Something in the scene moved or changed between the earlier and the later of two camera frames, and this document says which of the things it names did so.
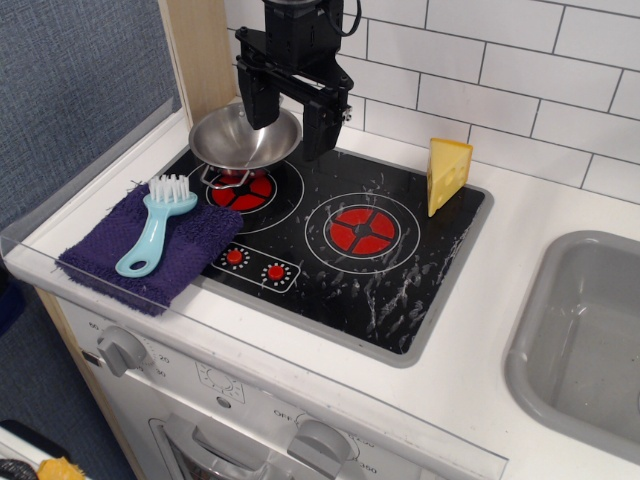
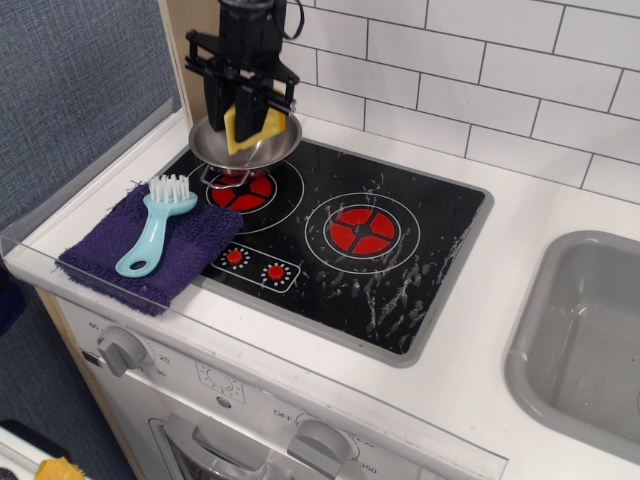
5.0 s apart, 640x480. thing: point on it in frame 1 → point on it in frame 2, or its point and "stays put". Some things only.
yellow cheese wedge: (449, 169) → (275, 124)
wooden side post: (197, 37) stays put
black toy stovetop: (343, 248) stays put
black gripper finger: (321, 128) → (251, 109)
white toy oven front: (186, 413) stays put
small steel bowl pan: (224, 136) stays put
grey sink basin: (574, 353) stays put
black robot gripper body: (297, 52) → (248, 49)
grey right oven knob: (320, 446) stays put
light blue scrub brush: (168, 194) stays put
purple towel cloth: (192, 236) stays put
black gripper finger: (260, 97) → (220, 93)
